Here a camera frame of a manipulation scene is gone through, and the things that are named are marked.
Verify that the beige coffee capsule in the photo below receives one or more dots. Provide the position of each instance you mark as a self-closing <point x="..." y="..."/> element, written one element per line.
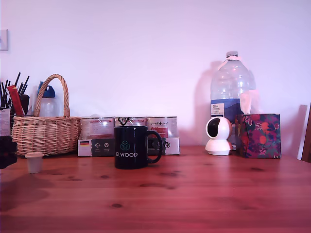
<point x="34" y="163"/>

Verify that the grey cardboard jar tray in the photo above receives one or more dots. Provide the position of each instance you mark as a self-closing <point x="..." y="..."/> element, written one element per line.
<point x="97" y="146"/>

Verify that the pale tissue sheet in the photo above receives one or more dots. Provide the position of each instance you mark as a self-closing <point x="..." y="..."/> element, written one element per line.
<point x="247" y="102"/>

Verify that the small white round camera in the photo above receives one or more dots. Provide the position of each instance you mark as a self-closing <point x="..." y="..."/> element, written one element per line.
<point x="218" y="140"/>

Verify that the white labelled container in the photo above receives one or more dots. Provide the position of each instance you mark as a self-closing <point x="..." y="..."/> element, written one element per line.
<point x="5" y="122"/>

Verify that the glass jar with black scribble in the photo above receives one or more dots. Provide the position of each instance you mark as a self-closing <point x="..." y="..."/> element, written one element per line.
<point x="131" y="120"/>

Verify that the clear bottle with blue cap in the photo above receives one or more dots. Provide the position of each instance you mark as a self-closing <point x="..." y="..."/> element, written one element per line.
<point x="49" y="105"/>

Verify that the white wall plate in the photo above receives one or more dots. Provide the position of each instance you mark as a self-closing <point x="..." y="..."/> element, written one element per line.
<point x="3" y="40"/>

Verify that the large clear water bottle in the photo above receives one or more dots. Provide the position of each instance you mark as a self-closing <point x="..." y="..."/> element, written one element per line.
<point x="230" y="85"/>

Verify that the dark blue Elwood mug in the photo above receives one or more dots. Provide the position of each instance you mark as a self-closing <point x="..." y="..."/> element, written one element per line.
<point x="130" y="148"/>

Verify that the floral tissue box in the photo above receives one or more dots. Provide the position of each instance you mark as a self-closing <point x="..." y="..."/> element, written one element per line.
<point x="261" y="136"/>

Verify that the glass jar with pale label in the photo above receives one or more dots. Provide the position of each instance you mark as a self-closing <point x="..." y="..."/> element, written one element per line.
<point x="97" y="127"/>

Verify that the red slim box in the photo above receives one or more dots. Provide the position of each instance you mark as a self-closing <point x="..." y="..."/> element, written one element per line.
<point x="15" y="100"/>

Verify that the glass jar with red label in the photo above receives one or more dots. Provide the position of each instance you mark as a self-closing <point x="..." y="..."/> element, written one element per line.
<point x="161" y="126"/>

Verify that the black straw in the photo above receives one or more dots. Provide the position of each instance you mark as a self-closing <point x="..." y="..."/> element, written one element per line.
<point x="25" y="83"/>
<point x="17" y="78"/>

